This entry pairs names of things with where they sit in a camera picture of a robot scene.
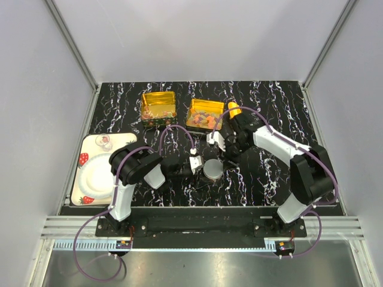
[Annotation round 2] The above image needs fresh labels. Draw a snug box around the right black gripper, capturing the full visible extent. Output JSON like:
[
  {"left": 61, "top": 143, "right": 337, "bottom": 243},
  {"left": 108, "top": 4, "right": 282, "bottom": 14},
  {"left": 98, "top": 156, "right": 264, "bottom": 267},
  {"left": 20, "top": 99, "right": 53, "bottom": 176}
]
[{"left": 217, "top": 139, "right": 252, "bottom": 173}]

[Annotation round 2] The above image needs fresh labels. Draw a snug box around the white jar lid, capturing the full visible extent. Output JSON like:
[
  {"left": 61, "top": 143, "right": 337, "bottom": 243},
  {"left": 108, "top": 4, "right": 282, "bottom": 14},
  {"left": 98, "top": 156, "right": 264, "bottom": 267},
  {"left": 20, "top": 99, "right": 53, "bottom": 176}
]
[{"left": 203, "top": 159, "right": 223, "bottom": 176}]

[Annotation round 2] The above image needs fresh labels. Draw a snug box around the yellow plastic scoop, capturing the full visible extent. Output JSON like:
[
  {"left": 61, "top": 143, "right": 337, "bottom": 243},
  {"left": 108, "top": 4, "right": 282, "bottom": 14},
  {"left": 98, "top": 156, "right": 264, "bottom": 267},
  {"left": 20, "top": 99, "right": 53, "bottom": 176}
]
[{"left": 228, "top": 102, "right": 242, "bottom": 119}]

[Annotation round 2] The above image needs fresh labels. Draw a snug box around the gold tin with gummies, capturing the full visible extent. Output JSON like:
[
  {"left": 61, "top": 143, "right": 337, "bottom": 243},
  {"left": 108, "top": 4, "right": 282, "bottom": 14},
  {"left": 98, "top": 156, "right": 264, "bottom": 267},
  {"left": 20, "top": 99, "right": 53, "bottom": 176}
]
[{"left": 186, "top": 99, "right": 224, "bottom": 131}]

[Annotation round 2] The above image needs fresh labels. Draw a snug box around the gold tin with lollipops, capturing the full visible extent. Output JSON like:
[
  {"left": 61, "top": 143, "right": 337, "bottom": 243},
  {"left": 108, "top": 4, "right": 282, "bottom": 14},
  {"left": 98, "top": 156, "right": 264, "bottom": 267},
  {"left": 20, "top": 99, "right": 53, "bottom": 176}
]
[{"left": 141, "top": 91, "right": 177, "bottom": 127}]

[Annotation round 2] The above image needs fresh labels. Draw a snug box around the clear plastic jar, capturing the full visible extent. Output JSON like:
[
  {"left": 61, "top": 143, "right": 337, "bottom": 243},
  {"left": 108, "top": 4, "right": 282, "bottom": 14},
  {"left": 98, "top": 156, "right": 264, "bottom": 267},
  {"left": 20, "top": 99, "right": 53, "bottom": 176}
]
[{"left": 205, "top": 173, "right": 223, "bottom": 184}]

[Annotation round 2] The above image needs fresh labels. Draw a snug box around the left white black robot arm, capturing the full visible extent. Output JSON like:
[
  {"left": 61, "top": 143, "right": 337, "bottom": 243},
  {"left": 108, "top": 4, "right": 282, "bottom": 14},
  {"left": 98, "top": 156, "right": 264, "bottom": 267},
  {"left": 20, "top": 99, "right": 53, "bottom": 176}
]
[{"left": 105, "top": 141, "right": 193, "bottom": 237}]

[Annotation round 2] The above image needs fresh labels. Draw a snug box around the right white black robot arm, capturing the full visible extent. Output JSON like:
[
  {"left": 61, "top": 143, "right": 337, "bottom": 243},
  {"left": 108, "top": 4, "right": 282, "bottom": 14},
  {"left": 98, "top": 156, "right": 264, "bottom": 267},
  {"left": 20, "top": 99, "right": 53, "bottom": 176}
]
[{"left": 223, "top": 114, "right": 336, "bottom": 237}]

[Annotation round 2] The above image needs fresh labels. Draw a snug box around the black marble pattern mat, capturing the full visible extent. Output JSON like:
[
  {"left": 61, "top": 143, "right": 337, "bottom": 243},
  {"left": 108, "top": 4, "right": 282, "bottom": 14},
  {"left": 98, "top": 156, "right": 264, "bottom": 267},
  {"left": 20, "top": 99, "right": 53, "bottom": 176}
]
[{"left": 89, "top": 81, "right": 317, "bottom": 206}]

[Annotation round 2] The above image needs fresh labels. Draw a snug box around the small clear cup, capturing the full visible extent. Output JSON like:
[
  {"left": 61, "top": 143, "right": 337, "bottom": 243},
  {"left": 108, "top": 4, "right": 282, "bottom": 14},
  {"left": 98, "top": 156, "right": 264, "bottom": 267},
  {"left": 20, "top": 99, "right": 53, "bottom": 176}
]
[{"left": 95, "top": 134, "right": 113, "bottom": 151}]

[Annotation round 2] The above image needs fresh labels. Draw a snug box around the white paper plate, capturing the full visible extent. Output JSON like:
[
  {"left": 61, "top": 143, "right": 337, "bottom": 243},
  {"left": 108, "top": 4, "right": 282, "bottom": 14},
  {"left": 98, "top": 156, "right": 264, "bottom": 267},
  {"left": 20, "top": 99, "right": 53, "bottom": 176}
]
[{"left": 78, "top": 153, "right": 114, "bottom": 199}]

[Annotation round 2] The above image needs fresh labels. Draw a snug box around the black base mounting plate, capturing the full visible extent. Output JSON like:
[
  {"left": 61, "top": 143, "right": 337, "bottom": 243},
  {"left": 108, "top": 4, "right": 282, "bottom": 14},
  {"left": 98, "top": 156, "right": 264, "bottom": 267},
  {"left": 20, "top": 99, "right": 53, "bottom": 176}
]
[{"left": 59, "top": 205, "right": 327, "bottom": 249}]

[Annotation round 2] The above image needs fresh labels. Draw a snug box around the strawberry pattern tray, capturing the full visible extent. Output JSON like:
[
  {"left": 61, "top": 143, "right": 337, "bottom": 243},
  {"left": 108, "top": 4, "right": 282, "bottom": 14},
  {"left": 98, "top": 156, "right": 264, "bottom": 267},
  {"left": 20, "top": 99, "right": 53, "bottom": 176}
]
[{"left": 71, "top": 133, "right": 137, "bottom": 206}]

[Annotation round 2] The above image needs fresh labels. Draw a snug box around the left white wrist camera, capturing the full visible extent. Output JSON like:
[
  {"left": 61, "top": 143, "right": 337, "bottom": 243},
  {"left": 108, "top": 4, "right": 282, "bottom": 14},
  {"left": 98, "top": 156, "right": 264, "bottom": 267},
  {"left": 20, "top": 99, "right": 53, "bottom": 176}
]
[{"left": 189, "top": 148, "right": 203, "bottom": 175}]

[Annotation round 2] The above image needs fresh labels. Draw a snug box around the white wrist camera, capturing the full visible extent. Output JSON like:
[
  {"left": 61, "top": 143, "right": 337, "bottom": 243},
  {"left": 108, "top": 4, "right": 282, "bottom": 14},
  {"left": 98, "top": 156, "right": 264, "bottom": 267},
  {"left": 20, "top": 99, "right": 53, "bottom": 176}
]
[
  {"left": 189, "top": 148, "right": 203, "bottom": 175},
  {"left": 206, "top": 131, "right": 226, "bottom": 152}
]

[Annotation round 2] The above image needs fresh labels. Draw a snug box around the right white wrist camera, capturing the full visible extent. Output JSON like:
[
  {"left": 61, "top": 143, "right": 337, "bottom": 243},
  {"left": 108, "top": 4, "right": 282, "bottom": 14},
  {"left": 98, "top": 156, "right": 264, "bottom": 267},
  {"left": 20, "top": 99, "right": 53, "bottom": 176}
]
[{"left": 206, "top": 131, "right": 226, "bottom": 152}]

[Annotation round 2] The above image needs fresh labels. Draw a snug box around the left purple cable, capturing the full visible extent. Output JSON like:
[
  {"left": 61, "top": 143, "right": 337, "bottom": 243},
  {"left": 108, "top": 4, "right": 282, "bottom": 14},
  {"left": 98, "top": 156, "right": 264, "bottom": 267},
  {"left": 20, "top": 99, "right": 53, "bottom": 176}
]
[{"left": 73, "top": 124, "right": 198, "bottom": 282}]

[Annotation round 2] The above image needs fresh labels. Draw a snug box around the purple cable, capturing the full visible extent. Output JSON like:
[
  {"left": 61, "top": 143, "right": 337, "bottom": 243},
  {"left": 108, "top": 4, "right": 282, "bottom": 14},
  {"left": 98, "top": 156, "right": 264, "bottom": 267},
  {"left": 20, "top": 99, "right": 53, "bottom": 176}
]
[
  {"left": 73, "top": 124, "right": 198, "bottom": 282},
  {"left": 211, "top": 106, "right": 339, "bottom": 258}
]

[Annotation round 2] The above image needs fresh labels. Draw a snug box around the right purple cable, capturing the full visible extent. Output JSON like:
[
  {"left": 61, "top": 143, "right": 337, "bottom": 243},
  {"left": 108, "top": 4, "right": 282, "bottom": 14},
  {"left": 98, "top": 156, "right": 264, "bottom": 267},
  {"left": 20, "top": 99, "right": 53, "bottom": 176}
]
[{"left": 211, "top": 106, "right": 339, "bottom": 258}]

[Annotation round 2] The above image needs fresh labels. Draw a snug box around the aluminium rail base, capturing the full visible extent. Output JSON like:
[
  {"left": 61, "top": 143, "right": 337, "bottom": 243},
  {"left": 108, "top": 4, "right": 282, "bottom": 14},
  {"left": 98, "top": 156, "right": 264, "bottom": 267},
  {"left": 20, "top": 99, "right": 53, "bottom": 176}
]
[{"left": 41, "top": 213, "right": 364, "bottom": 252}]

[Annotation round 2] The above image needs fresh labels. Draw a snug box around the left aluminium frame post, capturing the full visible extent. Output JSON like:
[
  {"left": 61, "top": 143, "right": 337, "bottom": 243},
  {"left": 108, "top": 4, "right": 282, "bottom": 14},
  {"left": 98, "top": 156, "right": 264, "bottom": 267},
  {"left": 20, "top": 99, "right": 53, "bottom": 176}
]
[{"left": 44, "top": 0, "right": 98, "bottom": 91}]

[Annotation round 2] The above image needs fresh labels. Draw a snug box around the aluminium frame post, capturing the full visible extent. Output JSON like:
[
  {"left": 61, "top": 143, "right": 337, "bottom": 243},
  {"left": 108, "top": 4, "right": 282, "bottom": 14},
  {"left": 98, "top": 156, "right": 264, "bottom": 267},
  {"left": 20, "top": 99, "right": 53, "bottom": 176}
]
[
  {"left": 44, "top": 0, "right": 98, "bottom": 91},
  {"left": 302, "top": 0, "right": 358, "bottom": 89}
]

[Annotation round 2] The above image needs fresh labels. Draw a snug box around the right aluminium frame post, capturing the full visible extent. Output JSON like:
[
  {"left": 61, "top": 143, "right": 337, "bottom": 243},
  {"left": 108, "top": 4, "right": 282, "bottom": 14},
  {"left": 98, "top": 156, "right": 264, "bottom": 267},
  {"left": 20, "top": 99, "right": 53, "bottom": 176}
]
[{"left": 302, "top": 0, "right": 358, "bottom": 89}]

